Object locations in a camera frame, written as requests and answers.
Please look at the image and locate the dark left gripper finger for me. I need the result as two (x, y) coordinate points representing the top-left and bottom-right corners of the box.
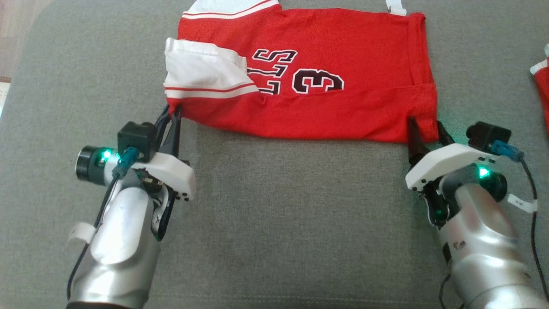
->
(154, 105), (172, 153)
(161, 105), (183, 158)

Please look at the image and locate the red shorts white stripe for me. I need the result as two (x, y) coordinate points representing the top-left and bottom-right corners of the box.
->
(530, 43), (549, 138)

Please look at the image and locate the left black cable teal plug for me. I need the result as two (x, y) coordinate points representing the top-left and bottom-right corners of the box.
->
(66, 147), (140, 301)

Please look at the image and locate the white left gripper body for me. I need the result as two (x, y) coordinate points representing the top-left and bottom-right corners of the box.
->
(129, 151), (197, 201)

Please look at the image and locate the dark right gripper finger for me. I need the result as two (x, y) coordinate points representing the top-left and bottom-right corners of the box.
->
(407, 117), (431, 166)
(437, 121), (455, 147)

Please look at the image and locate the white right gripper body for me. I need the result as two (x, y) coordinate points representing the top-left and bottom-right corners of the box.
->
(405, 144), (498, 192)

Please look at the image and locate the grey sofa seat cushion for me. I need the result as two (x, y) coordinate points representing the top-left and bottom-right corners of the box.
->
(0, 0), (549, 309)

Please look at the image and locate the white cable tag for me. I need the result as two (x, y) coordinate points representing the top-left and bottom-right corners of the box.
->
(66, 222), (97, 248)
(507, 194), (538, 214)

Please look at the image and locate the red white basketball jersey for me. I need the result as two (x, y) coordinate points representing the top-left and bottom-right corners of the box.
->
(164, 0), (439, 143)

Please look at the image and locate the white laundry basket brown rim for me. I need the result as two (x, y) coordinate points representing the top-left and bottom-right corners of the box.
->
(0, 77), (11, 117)

